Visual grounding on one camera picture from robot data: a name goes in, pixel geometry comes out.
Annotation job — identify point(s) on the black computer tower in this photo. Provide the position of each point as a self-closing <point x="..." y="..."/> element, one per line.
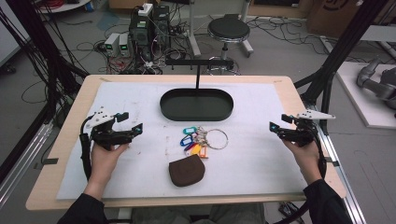
<point x="141" y="37"/>

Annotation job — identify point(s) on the white power strip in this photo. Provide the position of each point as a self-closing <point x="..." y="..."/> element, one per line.
<point x="145" y="9"/>

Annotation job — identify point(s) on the black oval tray with hanger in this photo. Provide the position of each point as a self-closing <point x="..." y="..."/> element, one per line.
<point x="196" y="105"/>

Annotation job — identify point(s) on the cardboard box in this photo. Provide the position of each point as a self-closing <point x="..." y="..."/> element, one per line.
<point x="336" y="15"/>

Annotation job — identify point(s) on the person's right hand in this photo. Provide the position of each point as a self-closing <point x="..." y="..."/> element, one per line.
<point x="306" y="161"/>

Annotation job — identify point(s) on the white desk leg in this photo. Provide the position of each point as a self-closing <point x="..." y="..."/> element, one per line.
<point x="193" y="34"/>
<point x="246" y="43"/>

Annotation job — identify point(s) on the white table mat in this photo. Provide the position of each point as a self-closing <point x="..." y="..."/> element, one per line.
<point x="140" y="168"/>

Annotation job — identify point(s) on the person's left hand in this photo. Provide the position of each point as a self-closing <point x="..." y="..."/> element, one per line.
<point x="104" y="165"/>

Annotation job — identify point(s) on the black frame post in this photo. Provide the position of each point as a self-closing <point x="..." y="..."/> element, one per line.
<point x="342" y="53"/>
<point x="40" y="46"/>

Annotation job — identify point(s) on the aluminium rail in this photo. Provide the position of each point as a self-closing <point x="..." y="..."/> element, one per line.
<point x="21" y="168"/>
<point x="345" y="186"/>

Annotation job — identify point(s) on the white platform board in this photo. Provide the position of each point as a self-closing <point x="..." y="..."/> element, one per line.
<point x="358" y="102"/>

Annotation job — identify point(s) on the brown pouch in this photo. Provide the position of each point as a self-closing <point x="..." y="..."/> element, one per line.
<point x="186" y="171"/>

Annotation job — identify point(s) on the person's legs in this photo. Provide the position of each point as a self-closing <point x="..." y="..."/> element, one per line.
<point x="236" y="214"/>

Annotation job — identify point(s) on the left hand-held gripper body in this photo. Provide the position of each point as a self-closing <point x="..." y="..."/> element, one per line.
<point x="104" y="137"/>

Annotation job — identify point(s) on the black round stool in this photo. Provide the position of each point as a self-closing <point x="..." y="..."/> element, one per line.
<point x="229" y="28"/>

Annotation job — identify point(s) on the grey power supply unit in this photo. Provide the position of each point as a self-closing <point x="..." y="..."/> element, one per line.
<point x="124" y="45"/>
<point x="111" y="43"/>

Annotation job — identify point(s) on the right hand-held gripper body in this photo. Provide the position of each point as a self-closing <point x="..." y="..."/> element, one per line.
<point x="299" y="133"/>

